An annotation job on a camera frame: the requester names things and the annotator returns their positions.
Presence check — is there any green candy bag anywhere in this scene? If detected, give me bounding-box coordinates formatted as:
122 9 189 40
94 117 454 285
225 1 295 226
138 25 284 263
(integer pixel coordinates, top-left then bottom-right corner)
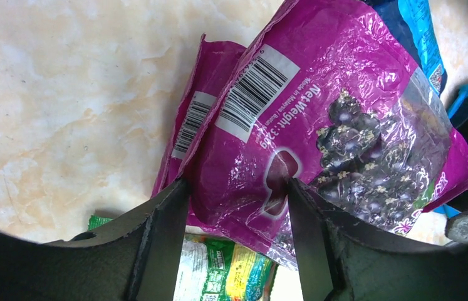
87 214 279 301

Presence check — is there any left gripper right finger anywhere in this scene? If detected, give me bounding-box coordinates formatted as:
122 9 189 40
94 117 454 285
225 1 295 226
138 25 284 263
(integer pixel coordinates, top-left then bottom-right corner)
288 178 468 300

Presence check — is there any purple grape candy bag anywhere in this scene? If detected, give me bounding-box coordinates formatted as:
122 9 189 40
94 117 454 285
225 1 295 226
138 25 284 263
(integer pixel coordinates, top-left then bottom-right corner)
183 1 468 268
152 34 246 196

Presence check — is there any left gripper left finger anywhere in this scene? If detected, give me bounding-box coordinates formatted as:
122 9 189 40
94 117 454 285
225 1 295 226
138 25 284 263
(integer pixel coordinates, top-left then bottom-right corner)
0 179 189 300

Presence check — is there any blue mint candy bag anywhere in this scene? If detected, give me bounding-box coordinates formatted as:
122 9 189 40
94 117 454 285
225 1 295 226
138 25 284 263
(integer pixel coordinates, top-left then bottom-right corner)
365 0 447 95

